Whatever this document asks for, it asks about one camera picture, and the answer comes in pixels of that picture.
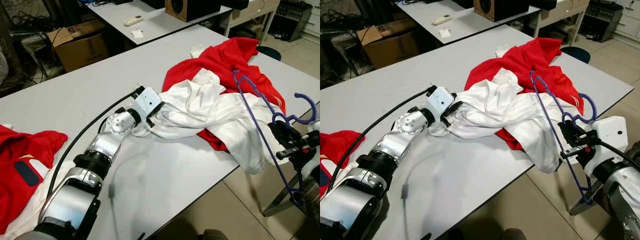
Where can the sheer white garment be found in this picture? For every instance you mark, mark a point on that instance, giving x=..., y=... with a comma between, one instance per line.
x=500, y=107
x=200, y=105

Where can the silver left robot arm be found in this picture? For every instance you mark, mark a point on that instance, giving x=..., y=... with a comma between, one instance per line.
x=372, y=200
x=70, y=200

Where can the red garment with navy patch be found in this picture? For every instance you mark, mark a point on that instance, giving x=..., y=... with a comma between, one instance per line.
x=335, y=145
x=30, y=150

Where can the grey table with black legs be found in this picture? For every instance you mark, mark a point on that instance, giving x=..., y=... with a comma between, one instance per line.
x=277, y=202
x=582, y=204

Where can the small white cloth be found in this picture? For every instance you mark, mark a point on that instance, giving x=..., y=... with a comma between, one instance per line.
x=502, y=50
x=197, y=50

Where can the round blue stool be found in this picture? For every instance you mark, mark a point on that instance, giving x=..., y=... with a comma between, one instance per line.
x=577, y=54
x=270, y=52

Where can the small white card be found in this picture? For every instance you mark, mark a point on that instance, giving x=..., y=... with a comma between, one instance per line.
x=137, y=34
x=445, y=33

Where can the red garment with white stripes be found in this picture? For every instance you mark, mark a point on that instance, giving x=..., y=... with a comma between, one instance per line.
x=225, y=55
x=530, y=55

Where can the open brown cardboard box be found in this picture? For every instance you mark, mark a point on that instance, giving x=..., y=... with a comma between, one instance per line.
x=82, y=52
x=395, y=50

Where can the grey table with wooden drawers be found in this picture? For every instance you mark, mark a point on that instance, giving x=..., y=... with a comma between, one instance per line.
x=160, y=25
x=470, y=25

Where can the white remote control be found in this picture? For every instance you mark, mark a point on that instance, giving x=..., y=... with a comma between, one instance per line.
x=133, y=21
x=442, y=20

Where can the grey robot right leg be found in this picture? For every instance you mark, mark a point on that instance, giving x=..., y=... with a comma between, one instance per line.
x=215, y=235
x=514, y=235

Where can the brown and black speaker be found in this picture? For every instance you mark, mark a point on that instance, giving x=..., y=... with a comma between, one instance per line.
x=500, y=9
x=192, y=9

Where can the black plastic crate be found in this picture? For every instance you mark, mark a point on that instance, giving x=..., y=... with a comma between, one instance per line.
x=602, y=20
x=292, y=20

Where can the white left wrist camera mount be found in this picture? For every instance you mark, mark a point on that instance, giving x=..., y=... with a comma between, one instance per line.
x=147, y=100
x=440, y=100

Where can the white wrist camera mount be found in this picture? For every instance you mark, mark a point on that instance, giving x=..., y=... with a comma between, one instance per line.
x=147, y=100
x=440, y=100
x=315, y=167
x=610, y=140

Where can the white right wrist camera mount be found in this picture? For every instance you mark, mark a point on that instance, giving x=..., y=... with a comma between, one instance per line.
x=315, y=167
x=610, y=140

